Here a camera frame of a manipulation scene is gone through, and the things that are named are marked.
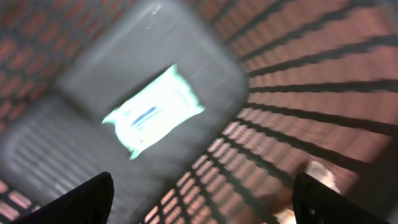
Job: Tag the teal wet wipes pack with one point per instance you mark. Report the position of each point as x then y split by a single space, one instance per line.
153 112

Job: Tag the grey plastic shopping basket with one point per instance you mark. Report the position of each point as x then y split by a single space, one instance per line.
281 82

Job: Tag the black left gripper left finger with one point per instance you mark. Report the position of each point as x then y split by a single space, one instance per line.
89 203

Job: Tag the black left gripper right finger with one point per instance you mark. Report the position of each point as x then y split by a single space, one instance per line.
315 203

